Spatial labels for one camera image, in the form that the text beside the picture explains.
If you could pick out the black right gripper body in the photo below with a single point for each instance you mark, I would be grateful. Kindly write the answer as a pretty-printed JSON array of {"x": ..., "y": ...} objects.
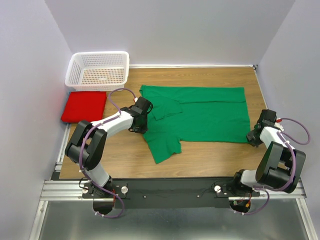
[{"x": 253, "y": 139}]

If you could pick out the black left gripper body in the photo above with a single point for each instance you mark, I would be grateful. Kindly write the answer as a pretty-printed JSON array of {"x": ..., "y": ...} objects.
[{"x": 143, "y": 126}]

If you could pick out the green t shirt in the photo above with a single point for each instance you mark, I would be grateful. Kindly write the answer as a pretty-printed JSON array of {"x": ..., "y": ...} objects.
[{"x": 193, "y": 114}]

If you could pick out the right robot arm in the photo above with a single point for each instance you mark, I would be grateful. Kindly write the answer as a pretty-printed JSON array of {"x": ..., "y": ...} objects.
[{"x": 281, "y": 165}]

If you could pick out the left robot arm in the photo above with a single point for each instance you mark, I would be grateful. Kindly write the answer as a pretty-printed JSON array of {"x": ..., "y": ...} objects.
[{"x": 87, "y": 143}]

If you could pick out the folded red t shirt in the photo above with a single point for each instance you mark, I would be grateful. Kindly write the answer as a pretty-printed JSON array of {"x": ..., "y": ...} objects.
[{"x": 84, "y": 105}]

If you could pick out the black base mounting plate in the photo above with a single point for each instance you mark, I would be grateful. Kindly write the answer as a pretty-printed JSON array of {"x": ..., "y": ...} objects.
[{"x": 181, "y": 192}]

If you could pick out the white plastic perforated basket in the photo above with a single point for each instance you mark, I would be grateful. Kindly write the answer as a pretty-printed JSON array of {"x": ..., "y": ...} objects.
[{"x": 102, "y": 71}]

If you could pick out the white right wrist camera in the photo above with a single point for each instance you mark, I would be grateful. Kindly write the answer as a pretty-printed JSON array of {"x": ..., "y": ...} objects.
[{"x": 280, "y": 123}]

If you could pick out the aluminium frame rail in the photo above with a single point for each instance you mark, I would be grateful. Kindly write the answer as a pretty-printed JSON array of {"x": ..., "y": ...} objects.
[{"x": 68, "y": 190}]

